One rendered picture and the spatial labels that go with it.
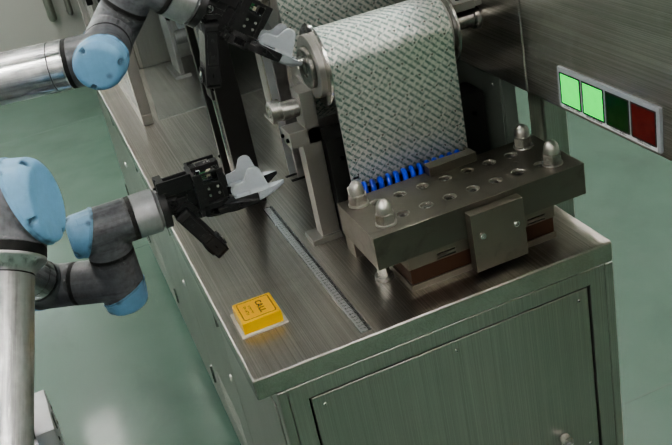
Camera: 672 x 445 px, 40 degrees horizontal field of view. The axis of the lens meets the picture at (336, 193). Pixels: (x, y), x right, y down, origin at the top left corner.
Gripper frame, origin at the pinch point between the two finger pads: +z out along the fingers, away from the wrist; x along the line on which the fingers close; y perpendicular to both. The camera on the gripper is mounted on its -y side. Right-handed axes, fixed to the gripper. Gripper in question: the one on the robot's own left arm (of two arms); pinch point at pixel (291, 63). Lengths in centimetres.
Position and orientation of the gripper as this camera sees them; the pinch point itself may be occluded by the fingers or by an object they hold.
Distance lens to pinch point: 161.2
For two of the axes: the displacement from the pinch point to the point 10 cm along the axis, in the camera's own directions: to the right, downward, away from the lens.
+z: 8.2, 3.2, 4.7
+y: 4.4, -8.8, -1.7
